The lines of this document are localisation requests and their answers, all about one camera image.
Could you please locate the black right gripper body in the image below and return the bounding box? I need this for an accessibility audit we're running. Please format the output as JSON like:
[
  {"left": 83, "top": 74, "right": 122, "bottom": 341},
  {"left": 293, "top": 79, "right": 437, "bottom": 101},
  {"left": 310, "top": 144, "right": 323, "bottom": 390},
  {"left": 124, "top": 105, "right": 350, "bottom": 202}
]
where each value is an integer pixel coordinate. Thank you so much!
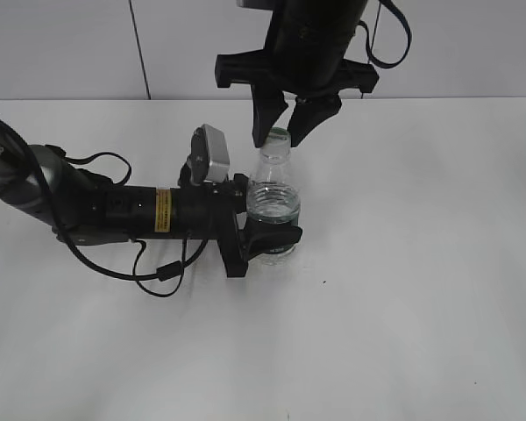
[{"left": 215, "top": 48, "right": 379, "bottom": 98}]

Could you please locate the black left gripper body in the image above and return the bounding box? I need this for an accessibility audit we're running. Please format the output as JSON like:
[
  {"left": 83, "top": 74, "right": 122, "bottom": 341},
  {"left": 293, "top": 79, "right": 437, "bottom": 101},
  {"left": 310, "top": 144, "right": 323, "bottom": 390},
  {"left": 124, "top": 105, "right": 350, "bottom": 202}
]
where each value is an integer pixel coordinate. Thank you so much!
[{"left": 208, "top": 173, "right": 248, "bottom": 278}]

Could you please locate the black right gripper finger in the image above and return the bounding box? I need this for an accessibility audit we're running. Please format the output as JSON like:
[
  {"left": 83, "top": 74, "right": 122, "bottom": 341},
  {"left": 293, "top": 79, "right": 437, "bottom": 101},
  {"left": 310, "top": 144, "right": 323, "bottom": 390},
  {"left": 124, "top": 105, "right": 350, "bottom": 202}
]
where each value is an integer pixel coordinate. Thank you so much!
[
  {"left": 288, "top": 96, "right": 342, "bottom": 147},
  {"left": 251, "top": 85, "right": 288, "bottom": 147}
]

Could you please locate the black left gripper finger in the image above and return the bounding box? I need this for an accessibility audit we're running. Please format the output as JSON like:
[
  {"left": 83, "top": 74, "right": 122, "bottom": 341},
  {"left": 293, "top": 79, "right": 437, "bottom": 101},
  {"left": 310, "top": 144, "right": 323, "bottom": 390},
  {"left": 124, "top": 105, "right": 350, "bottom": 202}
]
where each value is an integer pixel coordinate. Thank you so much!
[{"left": 241, "top": 224, "right": 303, "bottom": 262}]

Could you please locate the clear cestbon water bottle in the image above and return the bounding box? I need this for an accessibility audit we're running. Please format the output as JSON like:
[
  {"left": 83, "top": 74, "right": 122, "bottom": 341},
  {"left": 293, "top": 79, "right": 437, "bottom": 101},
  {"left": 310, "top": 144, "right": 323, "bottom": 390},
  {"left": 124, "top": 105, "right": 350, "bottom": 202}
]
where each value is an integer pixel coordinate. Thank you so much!
[{"left": 245, "top": 145, "right": 301, "bottom": 265}]

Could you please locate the white green bottle cap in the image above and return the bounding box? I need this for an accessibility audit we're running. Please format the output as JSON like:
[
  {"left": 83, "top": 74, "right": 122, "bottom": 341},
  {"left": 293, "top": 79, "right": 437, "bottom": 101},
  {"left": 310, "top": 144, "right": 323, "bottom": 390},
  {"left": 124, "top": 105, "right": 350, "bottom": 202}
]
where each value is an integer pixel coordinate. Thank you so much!
[{"left": 264, "top": 127, "right": 291, "bottom": 148}]

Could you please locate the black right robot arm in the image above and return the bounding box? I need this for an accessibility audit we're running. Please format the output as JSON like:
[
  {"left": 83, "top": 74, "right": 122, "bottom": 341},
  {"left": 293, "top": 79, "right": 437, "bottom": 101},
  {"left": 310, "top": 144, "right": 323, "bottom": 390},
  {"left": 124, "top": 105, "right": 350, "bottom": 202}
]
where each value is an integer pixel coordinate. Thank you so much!
[{"left": 215, "top": 0, "right": 379, "bottom": 148}]

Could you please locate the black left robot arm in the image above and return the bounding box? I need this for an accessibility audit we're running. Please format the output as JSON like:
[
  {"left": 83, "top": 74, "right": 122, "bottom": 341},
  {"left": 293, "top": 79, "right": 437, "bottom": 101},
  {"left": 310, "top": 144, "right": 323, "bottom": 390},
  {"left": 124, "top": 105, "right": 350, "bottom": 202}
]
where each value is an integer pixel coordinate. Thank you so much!
[{"left": 0, "top": 119, "right": 302, "bottom": 278}]

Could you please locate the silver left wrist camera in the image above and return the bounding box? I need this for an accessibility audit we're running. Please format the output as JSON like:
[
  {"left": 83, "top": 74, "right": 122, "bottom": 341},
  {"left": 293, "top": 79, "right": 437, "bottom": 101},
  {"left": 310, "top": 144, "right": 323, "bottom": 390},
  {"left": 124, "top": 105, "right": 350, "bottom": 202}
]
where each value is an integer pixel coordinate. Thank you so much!
[{"left": 178, "top": 124, "right": 230, "bottom": 187}]

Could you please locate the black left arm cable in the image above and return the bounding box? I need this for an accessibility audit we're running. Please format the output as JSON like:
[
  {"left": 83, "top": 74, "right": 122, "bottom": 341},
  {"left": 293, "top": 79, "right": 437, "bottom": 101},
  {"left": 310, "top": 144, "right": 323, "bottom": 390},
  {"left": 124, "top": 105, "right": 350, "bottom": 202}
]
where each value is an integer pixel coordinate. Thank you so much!
[{"left": 21, "top": 152, "right": 211, "bottom": 299}]

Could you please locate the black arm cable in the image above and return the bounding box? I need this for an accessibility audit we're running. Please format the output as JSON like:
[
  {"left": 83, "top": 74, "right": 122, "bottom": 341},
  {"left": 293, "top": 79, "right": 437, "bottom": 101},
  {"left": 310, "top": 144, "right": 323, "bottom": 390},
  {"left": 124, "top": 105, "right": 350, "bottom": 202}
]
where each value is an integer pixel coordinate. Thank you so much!
[
  {"left": 21, "top": 152, "right": 211, "bottom": 299},
  {"left": 357, "top": 0, "right": 412, "bottom": 69}
]

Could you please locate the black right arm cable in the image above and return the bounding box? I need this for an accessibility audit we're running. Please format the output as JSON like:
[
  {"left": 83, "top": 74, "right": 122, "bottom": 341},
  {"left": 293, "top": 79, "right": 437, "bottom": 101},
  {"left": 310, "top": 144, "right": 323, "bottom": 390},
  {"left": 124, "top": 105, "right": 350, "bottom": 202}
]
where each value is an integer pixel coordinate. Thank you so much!
[{"left": 357, "top": 0, "right": 412, "bottom": 69}]

